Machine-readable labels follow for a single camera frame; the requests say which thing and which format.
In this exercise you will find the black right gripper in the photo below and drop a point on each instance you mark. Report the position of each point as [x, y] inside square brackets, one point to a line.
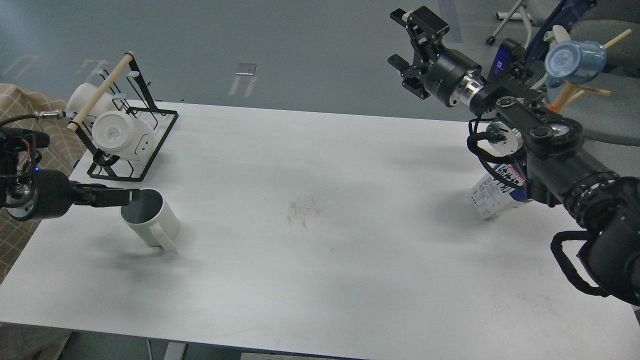
[449, 76]

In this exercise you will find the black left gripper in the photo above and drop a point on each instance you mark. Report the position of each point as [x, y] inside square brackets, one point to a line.
[53, 195]

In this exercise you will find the white ceramic mug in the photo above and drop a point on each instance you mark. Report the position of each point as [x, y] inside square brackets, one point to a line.
[152, 219]

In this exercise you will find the blue white milk carton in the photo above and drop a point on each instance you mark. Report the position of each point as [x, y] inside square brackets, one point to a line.
[492, 198]

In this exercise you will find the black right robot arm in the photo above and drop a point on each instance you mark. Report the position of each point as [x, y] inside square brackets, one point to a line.
[601, 259]

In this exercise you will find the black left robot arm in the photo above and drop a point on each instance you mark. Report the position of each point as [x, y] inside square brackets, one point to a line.
[29, 192]

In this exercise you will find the white cup on rack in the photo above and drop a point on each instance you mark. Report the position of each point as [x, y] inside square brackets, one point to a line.
[123, 135]
[81, 97]

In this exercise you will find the white rear cup on rack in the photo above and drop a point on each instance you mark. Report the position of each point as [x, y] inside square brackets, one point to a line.
[81, 97]

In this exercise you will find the orange plastic cup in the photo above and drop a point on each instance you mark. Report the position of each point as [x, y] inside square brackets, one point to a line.
[552, 108]

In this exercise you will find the blue plastic cup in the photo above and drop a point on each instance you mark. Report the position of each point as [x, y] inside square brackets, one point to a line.
[576, 62]

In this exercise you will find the beige checkered cloth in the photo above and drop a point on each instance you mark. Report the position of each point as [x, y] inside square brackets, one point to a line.
[64, 152]

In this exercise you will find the blue fabric on chair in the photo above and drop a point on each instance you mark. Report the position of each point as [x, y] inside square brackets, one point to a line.
[539, 17]

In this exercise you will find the grey office chair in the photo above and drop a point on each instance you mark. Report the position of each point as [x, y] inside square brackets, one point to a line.
[611, 119]

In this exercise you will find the black wire cup rack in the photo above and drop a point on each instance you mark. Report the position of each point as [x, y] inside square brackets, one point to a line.
[127, 83]

